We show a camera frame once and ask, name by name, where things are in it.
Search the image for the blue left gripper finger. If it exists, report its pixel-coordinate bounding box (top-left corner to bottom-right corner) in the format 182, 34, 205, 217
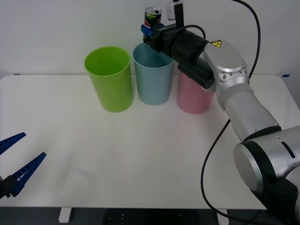
0, 132, 27, 156
3, 152, 47, 197

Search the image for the black drink can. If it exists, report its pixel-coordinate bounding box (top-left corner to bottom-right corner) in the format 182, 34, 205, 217
143, 6, 163, 45

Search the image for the white table leg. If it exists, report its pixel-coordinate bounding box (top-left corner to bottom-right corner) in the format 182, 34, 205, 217
58, 208, 72, 224

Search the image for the pale blue plastic bin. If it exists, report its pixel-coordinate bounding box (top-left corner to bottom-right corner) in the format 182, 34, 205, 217
133, 43, 174, 105

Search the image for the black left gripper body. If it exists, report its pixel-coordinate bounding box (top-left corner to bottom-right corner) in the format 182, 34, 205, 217
0, 177, 11, 200

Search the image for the pink plastic bin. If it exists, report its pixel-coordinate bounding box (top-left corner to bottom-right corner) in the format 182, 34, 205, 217
176, 70, 214, 114

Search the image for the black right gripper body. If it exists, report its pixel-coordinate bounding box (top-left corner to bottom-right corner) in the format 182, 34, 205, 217
150, 22, 179, 57

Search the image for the green plastic bin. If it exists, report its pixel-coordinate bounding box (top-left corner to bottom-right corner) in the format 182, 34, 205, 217
84, 46, 134, 113

